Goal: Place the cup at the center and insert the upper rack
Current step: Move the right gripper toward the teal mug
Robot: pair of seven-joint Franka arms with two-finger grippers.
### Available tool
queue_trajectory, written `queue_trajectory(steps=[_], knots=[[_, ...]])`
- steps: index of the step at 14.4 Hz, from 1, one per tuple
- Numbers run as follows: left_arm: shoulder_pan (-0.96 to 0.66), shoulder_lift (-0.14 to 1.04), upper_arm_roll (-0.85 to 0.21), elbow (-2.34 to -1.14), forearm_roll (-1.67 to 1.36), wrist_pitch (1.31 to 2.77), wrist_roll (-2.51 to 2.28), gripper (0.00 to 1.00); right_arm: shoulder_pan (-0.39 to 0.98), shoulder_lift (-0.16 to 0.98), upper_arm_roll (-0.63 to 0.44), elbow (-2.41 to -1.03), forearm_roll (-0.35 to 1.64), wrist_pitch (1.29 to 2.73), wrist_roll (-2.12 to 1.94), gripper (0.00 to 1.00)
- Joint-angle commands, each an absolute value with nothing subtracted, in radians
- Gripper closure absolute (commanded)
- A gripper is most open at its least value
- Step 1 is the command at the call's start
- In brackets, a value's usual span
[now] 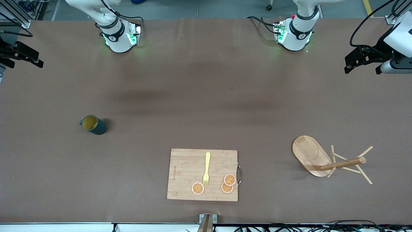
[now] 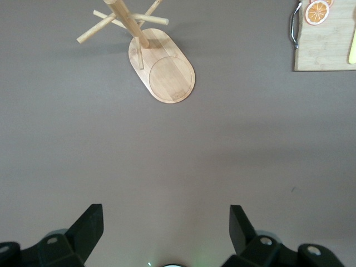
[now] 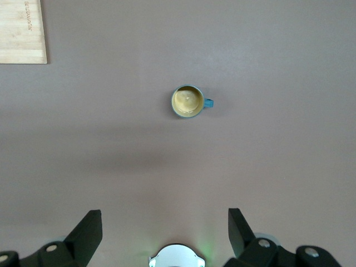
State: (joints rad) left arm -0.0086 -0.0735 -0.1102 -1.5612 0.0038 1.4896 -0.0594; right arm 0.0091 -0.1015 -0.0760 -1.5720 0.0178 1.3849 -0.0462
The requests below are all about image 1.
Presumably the dark teal mug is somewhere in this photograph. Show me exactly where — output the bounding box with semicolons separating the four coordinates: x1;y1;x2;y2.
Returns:
79;115;108;135

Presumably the wooden mug tree rack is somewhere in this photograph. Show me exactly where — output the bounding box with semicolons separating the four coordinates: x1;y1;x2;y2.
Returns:
292;135;374;185

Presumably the yellow plastic fork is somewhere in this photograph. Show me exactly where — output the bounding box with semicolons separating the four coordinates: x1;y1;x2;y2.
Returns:
203;152;211;187

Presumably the bamboo cutting board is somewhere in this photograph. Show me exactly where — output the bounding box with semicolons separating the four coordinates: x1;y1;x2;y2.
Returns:
167;149;242;202

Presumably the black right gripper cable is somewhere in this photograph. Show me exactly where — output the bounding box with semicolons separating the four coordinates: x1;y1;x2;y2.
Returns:
0;28;33;37

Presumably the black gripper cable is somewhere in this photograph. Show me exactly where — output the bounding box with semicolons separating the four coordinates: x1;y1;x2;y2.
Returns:
0;28;33;37
350;0;412;58

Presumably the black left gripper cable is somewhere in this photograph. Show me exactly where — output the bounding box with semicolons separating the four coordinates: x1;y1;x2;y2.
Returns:
350;0;412;58

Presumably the aluminium frame post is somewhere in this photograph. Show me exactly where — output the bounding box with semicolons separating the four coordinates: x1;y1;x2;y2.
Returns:
0;0;42;29
386;0;412;25

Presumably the black left arm base cable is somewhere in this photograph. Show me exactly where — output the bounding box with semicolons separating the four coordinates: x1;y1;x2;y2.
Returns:
247;15;278;34

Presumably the black arm base cable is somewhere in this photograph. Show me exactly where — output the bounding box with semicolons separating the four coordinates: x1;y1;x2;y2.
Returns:
247;15;278;34
114;12;144;26

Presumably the black right arm base cable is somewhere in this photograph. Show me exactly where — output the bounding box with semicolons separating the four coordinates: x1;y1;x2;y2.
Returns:
114;12;144;26

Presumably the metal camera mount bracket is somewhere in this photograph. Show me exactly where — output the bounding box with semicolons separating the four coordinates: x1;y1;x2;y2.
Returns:
199;214;218;232

